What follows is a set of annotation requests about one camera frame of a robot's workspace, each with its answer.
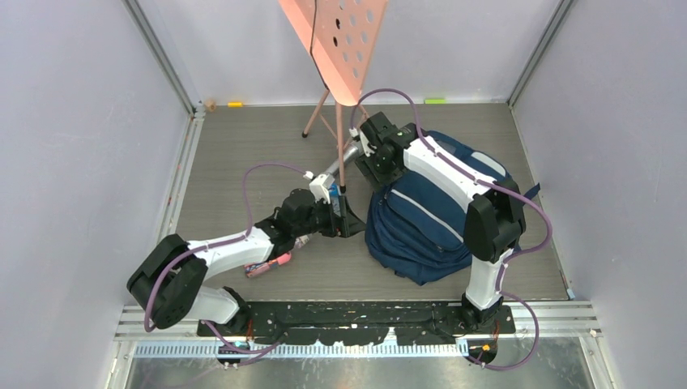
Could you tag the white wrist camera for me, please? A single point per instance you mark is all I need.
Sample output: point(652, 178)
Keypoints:
point(319, 185)
point(361, 141)

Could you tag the navy blue student backpack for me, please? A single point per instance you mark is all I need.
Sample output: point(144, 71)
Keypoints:
point(416, 229)

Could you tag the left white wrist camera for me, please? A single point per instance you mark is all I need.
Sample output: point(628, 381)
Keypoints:
point(319, 185)

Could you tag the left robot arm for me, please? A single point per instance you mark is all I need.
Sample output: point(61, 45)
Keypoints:
point(170, 283)

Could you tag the small purple glitter jar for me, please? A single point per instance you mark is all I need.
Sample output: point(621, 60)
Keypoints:
point(301, 241)

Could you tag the silver microphone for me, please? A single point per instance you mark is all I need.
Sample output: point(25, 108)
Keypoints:
point(350, 153)

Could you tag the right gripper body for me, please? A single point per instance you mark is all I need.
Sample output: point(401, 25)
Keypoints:
point(375, 168)

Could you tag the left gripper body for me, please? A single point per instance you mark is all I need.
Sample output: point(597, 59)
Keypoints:
point(323, 220)

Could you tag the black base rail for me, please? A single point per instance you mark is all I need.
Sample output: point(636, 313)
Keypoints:
point(359, 323)

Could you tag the pink music stand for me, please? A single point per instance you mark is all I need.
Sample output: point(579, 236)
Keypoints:
point(340, 37)

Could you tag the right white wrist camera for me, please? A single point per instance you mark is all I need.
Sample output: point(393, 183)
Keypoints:
point(361, 141)

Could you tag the small wooden block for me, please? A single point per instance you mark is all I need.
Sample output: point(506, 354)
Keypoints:
point(210, 105)

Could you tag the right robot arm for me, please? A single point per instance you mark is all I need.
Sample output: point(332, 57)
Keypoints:
point(467, 187)

